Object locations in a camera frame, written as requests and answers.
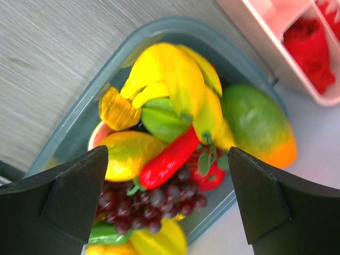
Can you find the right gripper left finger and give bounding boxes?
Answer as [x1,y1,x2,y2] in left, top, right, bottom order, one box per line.
[1,146,108,254]

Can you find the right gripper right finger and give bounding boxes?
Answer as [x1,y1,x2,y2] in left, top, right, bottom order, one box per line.
[228,147,339,254]

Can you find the toy banana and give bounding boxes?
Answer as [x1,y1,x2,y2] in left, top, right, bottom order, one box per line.
[120,42,223,145]

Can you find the green toy chili pepper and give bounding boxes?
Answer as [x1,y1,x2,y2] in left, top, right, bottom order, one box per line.
[88,222,132,245]

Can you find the toy grapes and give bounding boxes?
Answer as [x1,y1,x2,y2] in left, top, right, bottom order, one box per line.
[93,167,208,234]

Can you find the red toy strawberry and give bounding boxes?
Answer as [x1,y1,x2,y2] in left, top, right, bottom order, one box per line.
[185,146,229,192]

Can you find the green orange toy mango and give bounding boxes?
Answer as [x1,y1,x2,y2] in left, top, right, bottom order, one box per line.
[220,84,297,168]

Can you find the toy watermelon slice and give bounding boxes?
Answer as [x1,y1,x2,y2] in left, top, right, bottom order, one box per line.
[88,121,115,151]

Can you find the yellow green toy lemon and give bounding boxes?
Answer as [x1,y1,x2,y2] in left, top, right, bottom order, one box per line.
[99,131,167,182]

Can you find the red toy chili pepper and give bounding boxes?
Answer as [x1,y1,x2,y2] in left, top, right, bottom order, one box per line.
[126,125,200,196]

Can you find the yellow toy corn piece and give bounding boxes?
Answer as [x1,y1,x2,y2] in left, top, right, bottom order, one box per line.
[98,87,141,131]

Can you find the green toy starfruit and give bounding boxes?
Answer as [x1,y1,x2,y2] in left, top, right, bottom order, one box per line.
[141,98,190,143]

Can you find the teal fruit tray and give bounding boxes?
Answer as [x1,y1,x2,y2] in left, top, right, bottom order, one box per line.
[23,15,289,248]

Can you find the red clips in tray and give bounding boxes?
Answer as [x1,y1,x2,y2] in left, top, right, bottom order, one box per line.
[283,1,339,99]

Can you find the pink compartment tray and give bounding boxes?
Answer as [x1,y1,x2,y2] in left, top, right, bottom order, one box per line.
[218,1,339,107]

